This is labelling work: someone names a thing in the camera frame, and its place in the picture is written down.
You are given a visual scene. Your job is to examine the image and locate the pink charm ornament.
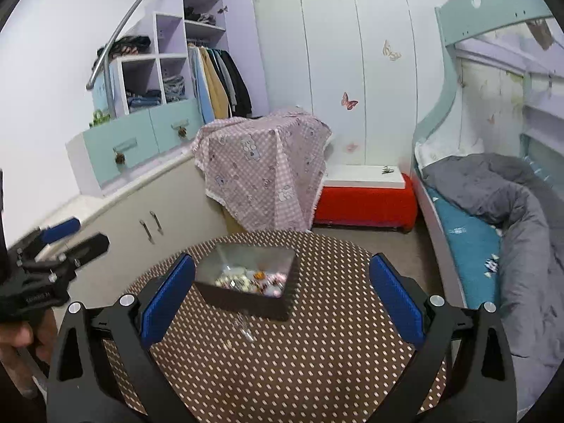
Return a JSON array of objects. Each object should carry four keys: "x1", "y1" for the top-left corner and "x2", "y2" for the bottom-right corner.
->
[{"x1": 255, "y1": 273, "x2": 287, "y2": 298}]

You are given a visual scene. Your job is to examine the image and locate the person's left hand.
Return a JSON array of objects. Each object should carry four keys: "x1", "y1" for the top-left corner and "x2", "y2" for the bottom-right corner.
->
[{"x1": 0, "y1": 308, "x2": 57, "y2": 369}]

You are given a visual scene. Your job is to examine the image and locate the beige low cabinet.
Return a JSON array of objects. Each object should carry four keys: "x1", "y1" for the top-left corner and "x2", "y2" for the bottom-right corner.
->
[{"x1": 7, "y1": 151, "x2": 234, "y2": 309}]

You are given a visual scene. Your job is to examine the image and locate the brown polka dot tablecloth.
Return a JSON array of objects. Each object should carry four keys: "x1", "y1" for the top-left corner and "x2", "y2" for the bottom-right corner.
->
[{"x1": 101, "y1": 229, "x2": 448, "y2": 423}]

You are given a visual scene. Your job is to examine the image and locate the teal bed sheet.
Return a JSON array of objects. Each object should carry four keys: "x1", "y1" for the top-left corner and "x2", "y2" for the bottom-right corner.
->
[{"x1": 427, "y1": 187, "x2": 502, "y2": 308}]

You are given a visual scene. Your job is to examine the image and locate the red storage ottoman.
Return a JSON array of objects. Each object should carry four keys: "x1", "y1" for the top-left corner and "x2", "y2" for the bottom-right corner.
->
[{"x1": 314, "y1": 174, "x2": 419, "y2": 233}]

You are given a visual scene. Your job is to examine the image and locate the grey metal tin box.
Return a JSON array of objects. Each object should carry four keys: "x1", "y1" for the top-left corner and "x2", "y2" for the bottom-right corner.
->
[{"x1": 195, "y1": 244, "x2": 299, "y2": 322}]

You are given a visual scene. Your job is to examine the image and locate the green plant decoration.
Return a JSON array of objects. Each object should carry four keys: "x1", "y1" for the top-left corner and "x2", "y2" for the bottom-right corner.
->
[{"x1": 89, "y1": 110, "x2": 111, "y2": 128}]

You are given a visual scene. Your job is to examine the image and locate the teal drawer left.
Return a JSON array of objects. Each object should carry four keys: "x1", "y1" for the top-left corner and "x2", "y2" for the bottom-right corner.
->
[{"x1": 66, "y1": 110, "x2": 159, "y2": 197}]

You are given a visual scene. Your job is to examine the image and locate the teal drawer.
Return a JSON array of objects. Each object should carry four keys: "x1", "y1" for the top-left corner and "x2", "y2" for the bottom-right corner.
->
[
  {"x1": 66, "y1": 110, "x2": 159, "y2": 197},
  {"x1": 149, "y1": 98, "x2": 204, "y2": 153}
]

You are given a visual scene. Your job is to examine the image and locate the white board on ottoman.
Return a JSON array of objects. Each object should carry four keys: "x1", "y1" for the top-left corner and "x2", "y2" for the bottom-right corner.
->
[{"x1": 323, "y1": 164, "x2": 405, "y2": 189}]

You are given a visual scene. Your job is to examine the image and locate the grey duvet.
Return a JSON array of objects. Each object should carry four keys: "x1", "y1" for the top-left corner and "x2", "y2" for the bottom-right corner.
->
[{"x1": 423, "y1": 153, "x2": 563, "y2": 407}]

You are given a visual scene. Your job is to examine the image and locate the teal drawer right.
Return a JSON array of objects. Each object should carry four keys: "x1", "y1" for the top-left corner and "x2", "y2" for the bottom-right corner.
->
[{"x1": 149, "y1": 98, "x2": 204, "y2": 153}]

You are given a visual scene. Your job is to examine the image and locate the pink checked bear cloth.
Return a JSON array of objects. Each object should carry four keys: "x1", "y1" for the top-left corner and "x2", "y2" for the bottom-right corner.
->
[{"x1": 190, "y1": 107, "x2": 332, "y2": 231}]

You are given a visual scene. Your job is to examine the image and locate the folded jeans stack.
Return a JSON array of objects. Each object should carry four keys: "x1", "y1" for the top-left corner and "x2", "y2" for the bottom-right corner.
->
[{"x1": 126, "y1": 74, "x2": 185, "y2": 110}]

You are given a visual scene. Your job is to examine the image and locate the dark clothes pile on shelf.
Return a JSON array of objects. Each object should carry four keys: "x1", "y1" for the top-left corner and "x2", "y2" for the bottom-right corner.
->
[{"x1": 109, "y1": 35, "x2": 151, "y2": 61}]

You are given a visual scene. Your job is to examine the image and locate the pink butterfly sticker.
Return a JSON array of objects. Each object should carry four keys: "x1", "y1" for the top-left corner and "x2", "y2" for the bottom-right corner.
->
[{"x1": 341, "y1": 92, "x2": 358, "y2": 111}]

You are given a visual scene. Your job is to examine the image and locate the curved metal pole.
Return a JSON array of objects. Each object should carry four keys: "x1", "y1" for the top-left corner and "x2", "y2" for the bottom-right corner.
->
[{"x1": 85, "y1": 0, "x2": 175, "y2": 92}]

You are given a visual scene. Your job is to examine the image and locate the hanging clothes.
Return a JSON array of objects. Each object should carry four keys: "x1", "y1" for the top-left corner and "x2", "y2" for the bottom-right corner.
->
[{"x1": 188, "y1": 43, "x2": 252, "y2": 124}]

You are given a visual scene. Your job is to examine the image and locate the purple shelf unit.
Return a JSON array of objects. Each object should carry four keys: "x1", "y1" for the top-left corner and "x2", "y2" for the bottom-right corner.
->
[{"x1": 91, "y1": 0, "x2": 270, "y2": 117}]

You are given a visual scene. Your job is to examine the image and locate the white wardrobe doors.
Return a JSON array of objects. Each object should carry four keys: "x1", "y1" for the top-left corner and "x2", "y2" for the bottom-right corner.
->
[{"x1": 253, "y1": 0, "x2": 446, "y2": 173}]

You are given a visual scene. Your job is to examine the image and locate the beige butterfly sticker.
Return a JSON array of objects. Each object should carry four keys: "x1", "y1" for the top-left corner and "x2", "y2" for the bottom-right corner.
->
[{"x1": 382, "y1": 40, "x2": 401, "y2": 61}]

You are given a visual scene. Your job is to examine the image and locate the teal bunk bed frame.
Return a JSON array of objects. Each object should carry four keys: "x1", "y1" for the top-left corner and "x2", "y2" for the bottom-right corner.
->
[{"x1": 409, "y1": 0, "x2": 564, "y2": 419}]

